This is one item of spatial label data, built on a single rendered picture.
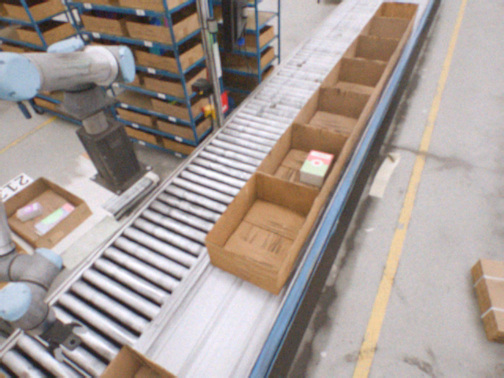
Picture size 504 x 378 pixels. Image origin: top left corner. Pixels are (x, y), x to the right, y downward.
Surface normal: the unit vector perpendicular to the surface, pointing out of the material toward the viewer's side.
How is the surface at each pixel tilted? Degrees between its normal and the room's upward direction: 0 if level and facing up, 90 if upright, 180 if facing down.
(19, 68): 89
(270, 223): 1
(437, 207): 0
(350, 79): 89
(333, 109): 89
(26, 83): 89
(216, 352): 0
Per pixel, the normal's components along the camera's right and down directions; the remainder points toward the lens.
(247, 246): -0.08, -0.67
